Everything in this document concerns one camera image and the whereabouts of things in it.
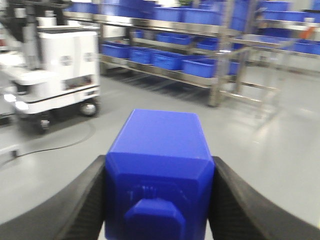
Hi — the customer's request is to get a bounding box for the blue plastic bin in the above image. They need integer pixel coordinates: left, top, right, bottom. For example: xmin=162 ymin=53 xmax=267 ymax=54
xmin=151 ymin=53 xmax=185 ymax=71
xmin=182 ymin=58 xmax=218 ymax=78
xmin=101 ymin=44 xmax=131 ymax=59

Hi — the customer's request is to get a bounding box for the stainless steel shelf rack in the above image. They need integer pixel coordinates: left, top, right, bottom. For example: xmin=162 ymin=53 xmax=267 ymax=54
xmin=64 ymin=0 xmax=320 ymax=117

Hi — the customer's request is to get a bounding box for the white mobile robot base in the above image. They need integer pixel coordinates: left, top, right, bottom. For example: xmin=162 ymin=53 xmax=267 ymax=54
xmin=0 ymin=0 xmax=101 ymax=135

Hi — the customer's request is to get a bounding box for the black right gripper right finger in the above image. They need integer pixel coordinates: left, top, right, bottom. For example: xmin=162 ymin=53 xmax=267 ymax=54
xmin=208 ymin=156 xmax=320 ymax=240

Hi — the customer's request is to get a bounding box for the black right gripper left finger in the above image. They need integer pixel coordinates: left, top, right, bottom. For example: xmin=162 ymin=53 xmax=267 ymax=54
xmin=0 ymin=155 xmax=106 ymax=240

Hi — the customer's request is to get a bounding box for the blue plastic bottle-shaped part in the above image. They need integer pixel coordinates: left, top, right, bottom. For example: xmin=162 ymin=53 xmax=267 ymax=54
xmin=104 ymin=109 xmax=215 ymax=240

